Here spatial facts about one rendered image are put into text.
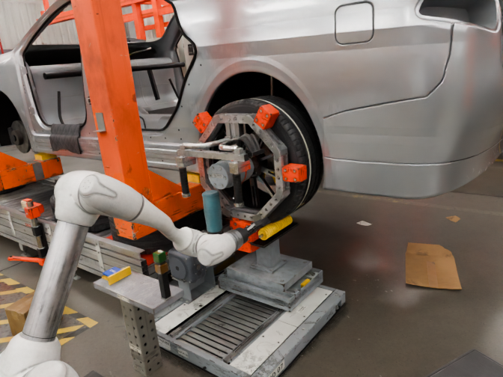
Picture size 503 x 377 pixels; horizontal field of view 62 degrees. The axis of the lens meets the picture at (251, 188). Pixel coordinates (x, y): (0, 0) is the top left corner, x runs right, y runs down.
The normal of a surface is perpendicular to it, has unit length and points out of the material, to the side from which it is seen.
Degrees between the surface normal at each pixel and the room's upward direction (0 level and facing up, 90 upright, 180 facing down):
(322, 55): 90
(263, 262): 90
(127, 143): 90
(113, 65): 90
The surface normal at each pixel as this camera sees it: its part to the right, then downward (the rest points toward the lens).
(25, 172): 0.79, 0.11
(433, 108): -0.42, 0.30
